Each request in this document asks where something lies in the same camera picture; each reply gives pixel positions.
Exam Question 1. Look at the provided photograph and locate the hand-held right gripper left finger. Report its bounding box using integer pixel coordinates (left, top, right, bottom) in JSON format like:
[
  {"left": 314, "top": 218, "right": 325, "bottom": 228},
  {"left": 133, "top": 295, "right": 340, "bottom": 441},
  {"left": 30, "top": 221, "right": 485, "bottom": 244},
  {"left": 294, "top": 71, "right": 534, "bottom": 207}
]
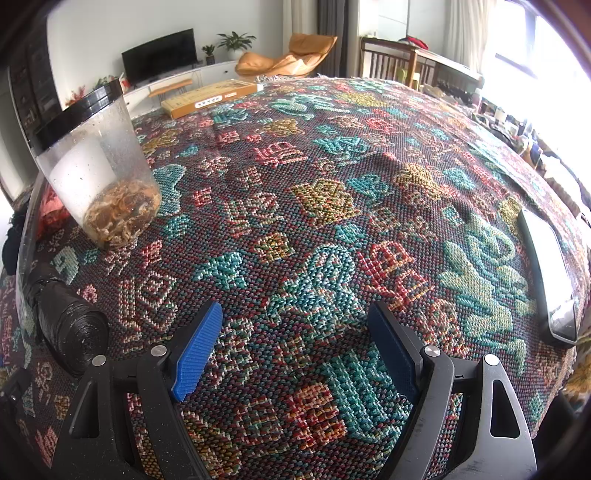
[{"left": 53, "top": 299, "right": 223, "bottom": 480}]

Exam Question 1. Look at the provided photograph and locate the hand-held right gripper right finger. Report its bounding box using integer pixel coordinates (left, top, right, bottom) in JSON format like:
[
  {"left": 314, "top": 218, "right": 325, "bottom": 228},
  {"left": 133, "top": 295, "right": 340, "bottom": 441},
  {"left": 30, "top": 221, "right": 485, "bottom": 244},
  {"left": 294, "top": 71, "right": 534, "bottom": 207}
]
[{"left": 367, "top": 300, "right": 539, "bottom": 480}]

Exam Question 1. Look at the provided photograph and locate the black trash bag roll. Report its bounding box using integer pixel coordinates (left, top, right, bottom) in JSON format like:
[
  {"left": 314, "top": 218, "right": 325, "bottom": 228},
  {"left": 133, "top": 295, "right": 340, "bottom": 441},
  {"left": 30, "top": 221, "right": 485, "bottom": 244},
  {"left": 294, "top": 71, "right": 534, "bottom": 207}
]
[{"left": 25, "top": 272, "right": 110, "bottom": 377}]

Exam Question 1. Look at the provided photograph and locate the red mesh bag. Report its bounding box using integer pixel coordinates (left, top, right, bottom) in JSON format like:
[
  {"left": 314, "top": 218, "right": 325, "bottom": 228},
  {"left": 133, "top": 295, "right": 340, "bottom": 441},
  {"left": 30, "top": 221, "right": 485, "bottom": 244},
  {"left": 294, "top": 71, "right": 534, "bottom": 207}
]
[{"left": 37, "top": 194, "right": 72, "bottom": 238}]

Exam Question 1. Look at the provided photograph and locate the patterned woven blanket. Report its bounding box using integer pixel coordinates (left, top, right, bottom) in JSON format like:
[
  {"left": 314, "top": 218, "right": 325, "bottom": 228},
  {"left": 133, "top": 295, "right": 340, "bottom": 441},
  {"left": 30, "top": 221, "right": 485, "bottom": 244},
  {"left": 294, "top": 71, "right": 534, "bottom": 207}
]
[{"left": 0, "top": 76, "right": 591, "bottom": 480}]

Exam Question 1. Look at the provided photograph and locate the black smartphone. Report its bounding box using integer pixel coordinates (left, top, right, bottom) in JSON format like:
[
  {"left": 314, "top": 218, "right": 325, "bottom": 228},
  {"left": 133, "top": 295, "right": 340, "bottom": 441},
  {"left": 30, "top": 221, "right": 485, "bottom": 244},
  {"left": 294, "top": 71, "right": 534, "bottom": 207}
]
[{"left": 517, "top": 208, "right": 580, "bottom": 344}]

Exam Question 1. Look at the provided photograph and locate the clear plastic jar black lid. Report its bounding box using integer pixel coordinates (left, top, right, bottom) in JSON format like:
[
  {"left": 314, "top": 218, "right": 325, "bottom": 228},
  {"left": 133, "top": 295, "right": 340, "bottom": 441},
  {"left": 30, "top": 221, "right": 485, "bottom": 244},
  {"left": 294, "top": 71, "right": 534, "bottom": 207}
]
[{"left": 34, "top": 80, "right": 163, "bottom": 250}]

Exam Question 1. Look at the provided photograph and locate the yellow flat box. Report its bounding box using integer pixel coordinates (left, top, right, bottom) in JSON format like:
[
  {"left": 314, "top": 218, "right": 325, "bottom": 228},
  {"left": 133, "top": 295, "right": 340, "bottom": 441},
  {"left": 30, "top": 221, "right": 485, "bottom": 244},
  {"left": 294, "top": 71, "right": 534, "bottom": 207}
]
[{"left": 161, "top": 79, "right": 258, "bottom": 118}]

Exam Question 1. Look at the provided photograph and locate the row of cluttered bottles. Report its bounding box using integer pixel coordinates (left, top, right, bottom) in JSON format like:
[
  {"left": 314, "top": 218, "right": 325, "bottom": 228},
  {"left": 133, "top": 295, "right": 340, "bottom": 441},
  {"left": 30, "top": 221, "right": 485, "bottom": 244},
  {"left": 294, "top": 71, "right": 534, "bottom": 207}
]
[{"left": 471, "top": 88, "right": 591, "bottom": 208}]

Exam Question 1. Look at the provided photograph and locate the small wooden stool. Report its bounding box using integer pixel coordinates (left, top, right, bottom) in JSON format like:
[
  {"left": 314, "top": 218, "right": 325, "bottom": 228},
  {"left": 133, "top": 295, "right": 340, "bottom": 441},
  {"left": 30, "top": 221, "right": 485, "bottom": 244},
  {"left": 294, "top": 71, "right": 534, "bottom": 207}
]
[{"left": 148, "top": 78, "right": 194, "bottom": 100}]

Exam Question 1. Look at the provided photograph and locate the white tv cabinet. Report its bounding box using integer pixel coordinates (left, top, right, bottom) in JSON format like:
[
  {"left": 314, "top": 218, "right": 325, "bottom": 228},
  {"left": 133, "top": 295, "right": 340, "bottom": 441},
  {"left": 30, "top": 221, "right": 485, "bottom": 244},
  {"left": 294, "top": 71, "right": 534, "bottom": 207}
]
[{"left": 122, "top": 60, "right": 245, "bottom": 118}]

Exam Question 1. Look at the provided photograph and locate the wooden crib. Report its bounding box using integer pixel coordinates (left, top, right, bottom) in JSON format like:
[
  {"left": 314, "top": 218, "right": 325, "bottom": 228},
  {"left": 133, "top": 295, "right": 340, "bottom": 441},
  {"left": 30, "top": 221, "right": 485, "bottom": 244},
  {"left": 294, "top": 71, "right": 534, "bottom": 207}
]
[{"left": 359, "top": 36, "right": 483, "bottom": 93}]

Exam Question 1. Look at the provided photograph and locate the black television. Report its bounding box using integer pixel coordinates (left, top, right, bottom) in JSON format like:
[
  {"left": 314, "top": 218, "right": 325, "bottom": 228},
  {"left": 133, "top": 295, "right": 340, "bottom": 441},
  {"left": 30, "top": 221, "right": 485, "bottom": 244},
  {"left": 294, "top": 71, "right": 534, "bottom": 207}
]
[{"left": 121, "top": 28, "right": 197, "bottom": 86}]

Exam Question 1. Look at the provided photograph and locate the orange lounge chair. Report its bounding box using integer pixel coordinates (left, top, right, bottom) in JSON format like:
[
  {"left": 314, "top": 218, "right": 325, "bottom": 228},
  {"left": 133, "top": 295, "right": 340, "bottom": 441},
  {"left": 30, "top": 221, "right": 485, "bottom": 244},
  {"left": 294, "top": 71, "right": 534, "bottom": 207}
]
[{"left": 235, "top": 33, "right": 338, "bottom": 79}]

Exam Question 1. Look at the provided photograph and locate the large green potted plant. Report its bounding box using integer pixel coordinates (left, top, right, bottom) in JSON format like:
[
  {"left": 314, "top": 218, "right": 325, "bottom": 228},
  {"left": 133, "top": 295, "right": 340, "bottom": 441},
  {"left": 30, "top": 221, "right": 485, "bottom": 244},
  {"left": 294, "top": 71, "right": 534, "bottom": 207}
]
[{"left": 217, "top": 31, "right": 257, "bottom": 62}]

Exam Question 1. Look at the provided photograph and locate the dark display cabinet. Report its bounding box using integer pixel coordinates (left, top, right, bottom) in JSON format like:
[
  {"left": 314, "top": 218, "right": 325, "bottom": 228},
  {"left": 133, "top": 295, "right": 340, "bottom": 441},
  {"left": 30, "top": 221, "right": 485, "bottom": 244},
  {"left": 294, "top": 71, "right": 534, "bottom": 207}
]
[{"left": 7, "top": 28, "right": 63, "bottom": 144}]

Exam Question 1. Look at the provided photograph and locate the beige curtain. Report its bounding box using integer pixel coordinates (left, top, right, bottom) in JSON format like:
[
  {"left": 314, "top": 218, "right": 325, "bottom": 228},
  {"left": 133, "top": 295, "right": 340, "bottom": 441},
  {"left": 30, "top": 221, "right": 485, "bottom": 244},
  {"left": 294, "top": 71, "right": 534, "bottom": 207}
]
[{"left": 443, "top": 0, "right": 485, "bottom": 75}]

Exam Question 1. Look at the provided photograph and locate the grey curtain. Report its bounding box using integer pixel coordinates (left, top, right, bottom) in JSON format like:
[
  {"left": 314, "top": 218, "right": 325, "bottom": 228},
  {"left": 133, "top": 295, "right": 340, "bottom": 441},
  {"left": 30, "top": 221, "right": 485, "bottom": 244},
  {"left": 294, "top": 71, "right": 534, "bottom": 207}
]
[{"left": 318, "top": 0, "right": 352, "bottom": 77}]

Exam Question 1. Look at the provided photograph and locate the window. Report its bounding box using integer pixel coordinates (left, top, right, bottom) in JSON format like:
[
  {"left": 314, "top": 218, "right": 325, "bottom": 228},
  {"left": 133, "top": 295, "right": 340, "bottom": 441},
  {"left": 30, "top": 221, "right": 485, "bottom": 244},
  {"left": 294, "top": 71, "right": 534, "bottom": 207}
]
[{"left": 495, "top": 9, "right": 578, "bottom": 79}]

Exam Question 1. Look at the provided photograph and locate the white standing air conditioner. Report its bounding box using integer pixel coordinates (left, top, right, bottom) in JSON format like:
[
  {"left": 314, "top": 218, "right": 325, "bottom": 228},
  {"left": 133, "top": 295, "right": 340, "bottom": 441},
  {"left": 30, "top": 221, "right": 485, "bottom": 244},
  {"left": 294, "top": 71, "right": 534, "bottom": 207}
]
[{"left": 283, "top": 0, "right": 319, "bottom": 38}]

